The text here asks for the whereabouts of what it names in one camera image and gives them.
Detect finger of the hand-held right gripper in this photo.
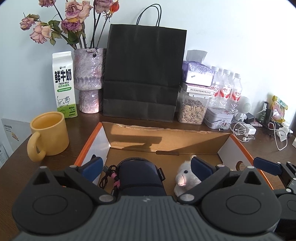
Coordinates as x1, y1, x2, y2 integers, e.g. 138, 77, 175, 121
253, 157, 289, 176

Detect red cardboard box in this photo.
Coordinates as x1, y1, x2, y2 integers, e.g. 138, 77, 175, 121
74, 122, 273, 197

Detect white and green milk carton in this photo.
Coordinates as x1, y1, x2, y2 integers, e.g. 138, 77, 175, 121
52, 51, 77, 119

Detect dark blue pouch with strap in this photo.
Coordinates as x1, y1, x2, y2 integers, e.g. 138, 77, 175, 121
98, 157, 167, 197

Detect purple mottled vase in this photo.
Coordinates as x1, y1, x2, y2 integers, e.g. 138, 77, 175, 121
73, 47, 107, 114

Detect bunch of dried roses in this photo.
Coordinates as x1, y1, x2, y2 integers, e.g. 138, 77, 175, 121
20, 0, 120, 50

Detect blue leaflets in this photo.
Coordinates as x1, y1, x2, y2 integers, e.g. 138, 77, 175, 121
0, 141, 8, 169

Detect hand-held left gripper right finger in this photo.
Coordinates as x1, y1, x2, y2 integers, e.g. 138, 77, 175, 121
178, 157, 270, 205

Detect purple tissue pack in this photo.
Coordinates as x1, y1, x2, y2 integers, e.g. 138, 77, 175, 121
181, 50, 215, 87

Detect floral tin box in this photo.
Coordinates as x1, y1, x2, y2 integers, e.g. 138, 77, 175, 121
204, 107, 234, 129

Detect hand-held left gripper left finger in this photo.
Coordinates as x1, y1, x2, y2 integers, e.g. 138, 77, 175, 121
28, 157, 117, 205

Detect white and yellow plush toy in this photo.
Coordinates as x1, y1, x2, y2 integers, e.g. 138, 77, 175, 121
174, 155, 204, 197

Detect flat white box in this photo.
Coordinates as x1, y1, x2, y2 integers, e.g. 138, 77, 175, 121
183, 83, 214, 99

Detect yellow snack packet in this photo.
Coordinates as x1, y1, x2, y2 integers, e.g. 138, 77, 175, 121
271, 95, 288, 123

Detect white round-headed gadget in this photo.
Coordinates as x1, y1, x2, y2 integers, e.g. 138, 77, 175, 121
235, 96, 252, 122

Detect white plug with cable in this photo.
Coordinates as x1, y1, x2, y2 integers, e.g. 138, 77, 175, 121
268, 122, 294, 151

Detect white earphones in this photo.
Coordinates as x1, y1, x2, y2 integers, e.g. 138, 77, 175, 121
230, 120, 256, 142

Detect clear jar of seeds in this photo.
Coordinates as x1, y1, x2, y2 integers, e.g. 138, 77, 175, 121
177, 89, 208, 125

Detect black paper bag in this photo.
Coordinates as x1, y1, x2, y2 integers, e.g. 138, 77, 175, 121
103, 4, 187, 122

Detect small black bottle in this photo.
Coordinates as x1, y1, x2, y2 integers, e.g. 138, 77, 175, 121
260, 101, 273, 123

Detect yellow mug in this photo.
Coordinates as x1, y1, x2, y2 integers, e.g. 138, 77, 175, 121
27, 111, 69, 162

